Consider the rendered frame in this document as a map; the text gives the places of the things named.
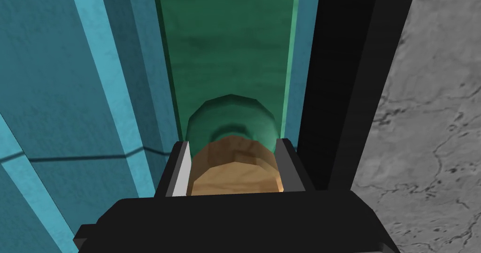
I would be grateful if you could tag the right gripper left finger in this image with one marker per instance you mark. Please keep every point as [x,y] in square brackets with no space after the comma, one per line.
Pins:
[179,174]

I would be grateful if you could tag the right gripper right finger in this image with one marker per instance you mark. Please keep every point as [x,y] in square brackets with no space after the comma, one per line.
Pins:
[291,168]

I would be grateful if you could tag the green and tan door knob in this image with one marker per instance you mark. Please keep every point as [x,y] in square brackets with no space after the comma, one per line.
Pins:
[233,148]

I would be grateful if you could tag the green door leaf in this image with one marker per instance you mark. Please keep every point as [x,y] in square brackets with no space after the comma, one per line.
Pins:
[225,39]

